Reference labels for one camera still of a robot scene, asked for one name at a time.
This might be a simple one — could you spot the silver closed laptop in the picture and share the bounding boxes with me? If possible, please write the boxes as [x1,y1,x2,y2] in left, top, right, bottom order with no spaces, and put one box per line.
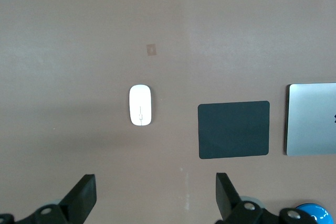
[285,82,336,156]

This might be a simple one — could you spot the white computer mouse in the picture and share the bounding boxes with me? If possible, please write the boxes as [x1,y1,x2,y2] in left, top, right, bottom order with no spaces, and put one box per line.
[128,84,154,126]

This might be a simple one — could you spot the black mouse pad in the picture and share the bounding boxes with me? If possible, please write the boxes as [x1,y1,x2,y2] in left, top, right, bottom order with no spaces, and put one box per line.
[197,100,270,160]

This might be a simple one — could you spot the blue desk lamp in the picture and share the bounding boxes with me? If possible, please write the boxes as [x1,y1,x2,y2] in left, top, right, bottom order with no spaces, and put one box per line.
[296,202,330,224]

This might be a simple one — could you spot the brown tape patch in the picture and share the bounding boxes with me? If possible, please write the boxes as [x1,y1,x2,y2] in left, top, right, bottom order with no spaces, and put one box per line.
[145,43,158,57]

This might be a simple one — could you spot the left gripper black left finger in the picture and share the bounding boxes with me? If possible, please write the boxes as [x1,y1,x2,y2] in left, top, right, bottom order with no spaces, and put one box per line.
[0,173,97,224]

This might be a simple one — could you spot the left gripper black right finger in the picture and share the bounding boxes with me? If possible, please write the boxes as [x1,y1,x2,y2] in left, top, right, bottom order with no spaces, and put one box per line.
[215,173,320,224]

